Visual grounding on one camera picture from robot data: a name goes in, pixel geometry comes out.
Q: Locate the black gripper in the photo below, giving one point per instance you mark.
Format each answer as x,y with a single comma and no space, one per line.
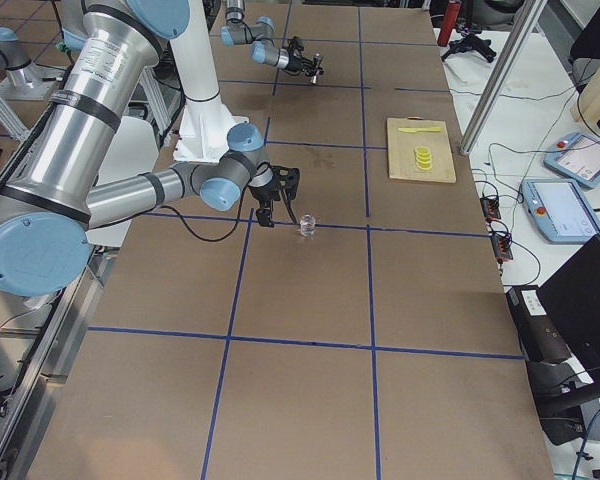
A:
261,192
294,62

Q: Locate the steel double jigger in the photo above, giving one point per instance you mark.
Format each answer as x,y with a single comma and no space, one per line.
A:
314,82

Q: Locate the clear glass cup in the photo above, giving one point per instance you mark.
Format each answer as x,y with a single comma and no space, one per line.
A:
307,226

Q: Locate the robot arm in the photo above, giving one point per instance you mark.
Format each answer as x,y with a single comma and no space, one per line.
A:
50,199
258,35

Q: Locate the yellow plastic knife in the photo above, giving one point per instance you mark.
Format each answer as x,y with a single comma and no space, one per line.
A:
414,130

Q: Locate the bamboo cutting board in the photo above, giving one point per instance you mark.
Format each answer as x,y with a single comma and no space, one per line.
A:
401,155

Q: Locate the front lemon slice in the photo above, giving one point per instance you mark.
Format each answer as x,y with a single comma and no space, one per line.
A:
424,166

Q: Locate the red cylinder bottle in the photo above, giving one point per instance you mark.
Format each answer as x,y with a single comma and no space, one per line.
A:
449,22

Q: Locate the near blue teach pendant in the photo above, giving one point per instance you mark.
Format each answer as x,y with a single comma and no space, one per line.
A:
560,210

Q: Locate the blue teach pendant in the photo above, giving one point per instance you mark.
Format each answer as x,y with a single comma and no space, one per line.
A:
576,156
560,210

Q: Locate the far blue teach pendant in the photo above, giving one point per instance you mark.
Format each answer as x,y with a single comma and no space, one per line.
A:
576,156

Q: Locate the black box with label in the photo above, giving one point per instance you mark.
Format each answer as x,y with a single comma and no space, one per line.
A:
540,338

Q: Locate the black monitor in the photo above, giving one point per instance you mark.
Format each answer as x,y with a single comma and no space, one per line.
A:
571,298

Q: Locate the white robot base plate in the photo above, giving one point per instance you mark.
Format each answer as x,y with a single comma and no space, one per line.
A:
206,120

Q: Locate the aluminium frame post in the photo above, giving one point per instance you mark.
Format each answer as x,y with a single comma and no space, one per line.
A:
522,28

